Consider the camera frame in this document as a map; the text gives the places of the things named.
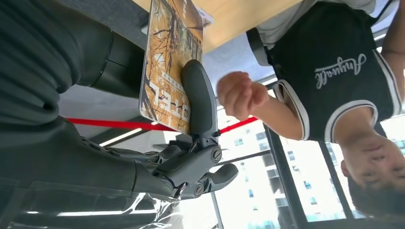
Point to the red floor tape line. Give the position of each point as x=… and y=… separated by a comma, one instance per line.
x=110, y=124

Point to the light wooden desk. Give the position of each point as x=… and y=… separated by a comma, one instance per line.
x=240, y=19

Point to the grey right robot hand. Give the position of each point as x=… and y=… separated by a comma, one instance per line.
x=79, y=177

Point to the person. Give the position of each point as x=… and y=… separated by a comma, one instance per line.
x=332, y=47

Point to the black window frame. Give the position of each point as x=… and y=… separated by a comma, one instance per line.
x=284, y=177

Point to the black office chair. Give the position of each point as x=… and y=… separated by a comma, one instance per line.
x=258, y=47

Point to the white building outside window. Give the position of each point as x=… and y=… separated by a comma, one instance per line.
x=253, y=177

